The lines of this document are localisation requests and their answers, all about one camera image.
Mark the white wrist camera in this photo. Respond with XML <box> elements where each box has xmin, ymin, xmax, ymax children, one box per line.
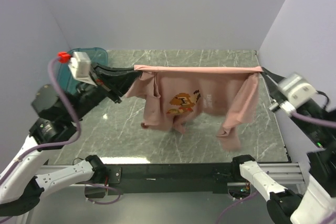
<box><xmin>283</xmin><ymin>73</ymin><xmax>318</xmax><ymax>116</ymax></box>
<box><xmin>58</xmin><ymin>51</ymin><xmax>97</xmax><ymax>86</ymax></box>

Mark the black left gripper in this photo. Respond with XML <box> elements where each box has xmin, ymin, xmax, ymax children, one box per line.
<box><xmin>64</xmin><ymin>60</ymin><xmax>142</xmax><ymax>122</ymax></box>

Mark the teal transparent plastic bin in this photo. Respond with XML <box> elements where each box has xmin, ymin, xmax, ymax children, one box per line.
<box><xmin>57</xmin><ymin>47</ymin><xmax>108</xmax><ymax>94</ymax></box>

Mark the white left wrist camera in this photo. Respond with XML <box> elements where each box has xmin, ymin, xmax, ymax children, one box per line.
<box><xmin>58</xmin><ymin>51</ymin><xmax>97</xmax><ymax>86</ymax></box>

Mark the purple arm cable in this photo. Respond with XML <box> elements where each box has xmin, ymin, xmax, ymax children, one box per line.
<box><xmin>217</xmin><ymin>111</ymin><xmax>336</xmax><ymax>224</ymax></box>
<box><xmin>0</xmin><ymin>56</ymin><xmax>123</xmax><ymax>218</ymax></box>

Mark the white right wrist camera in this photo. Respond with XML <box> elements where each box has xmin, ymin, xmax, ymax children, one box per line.
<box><xmin>283</xmin><ymin>73</ymin><xmax>318</xmax><ymax>116</ymax></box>

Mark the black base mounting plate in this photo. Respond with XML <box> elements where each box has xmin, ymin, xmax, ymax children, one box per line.
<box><xmin>106</xmin><ymin>163</ymin><xmax>246</xmax><ymax>194</ymax></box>

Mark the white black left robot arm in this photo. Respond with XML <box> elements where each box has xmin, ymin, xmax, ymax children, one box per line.
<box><xmin>1</xmin><ymin>63</ymin><xmax>141</xmax><ymax>221</ymax></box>

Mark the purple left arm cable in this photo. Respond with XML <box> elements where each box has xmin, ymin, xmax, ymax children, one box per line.
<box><xmin>0</xmin><ymin>56</ymin><xmax>123</xmax><ymax>218</ymax></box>

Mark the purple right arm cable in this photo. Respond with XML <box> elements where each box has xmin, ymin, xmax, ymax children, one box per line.
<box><xmin>217</xmin><ymin>111</ymin><xmax>336</xmax><ymax>224</ymax></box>

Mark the pink t shirt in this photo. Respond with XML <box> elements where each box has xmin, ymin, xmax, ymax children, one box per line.
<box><xmin>125</xmin><ymin>65</ymin><xmax>263</xmax><ymax>151</ymax></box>

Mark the aluminium front frame rail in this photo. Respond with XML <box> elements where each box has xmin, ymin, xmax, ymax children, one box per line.
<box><xmin>36</xmin><ymin>163</ymin><xmax>306</xmax><ymax>185</ymax></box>

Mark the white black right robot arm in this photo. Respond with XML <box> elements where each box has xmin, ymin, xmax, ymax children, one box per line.
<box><xmin>230</xmin><ymin>68</ymin><xmax>335</xmax><ymax>223</ymax></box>

